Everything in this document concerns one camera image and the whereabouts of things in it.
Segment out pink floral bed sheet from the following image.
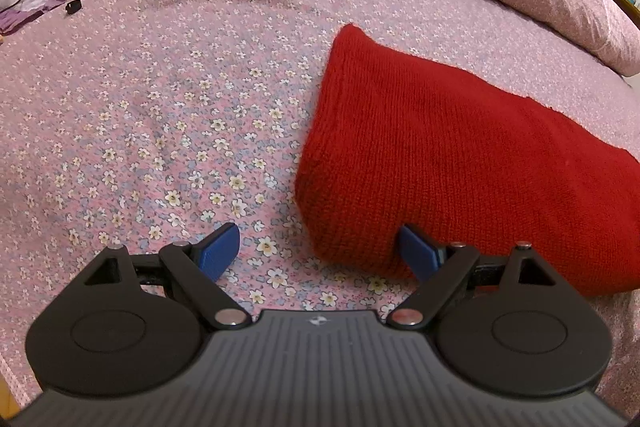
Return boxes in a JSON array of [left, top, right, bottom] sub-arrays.
[[0, 0, 640, 408]]

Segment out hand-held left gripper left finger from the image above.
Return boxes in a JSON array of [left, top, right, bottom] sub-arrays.
[[82, 223, 252, 331]]

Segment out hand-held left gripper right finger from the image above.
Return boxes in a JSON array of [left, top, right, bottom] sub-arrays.
[[385, 223, 564, 329]]

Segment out red knitted sweater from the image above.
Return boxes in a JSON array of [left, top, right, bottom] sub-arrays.
[[294, 23, 640, 298]]

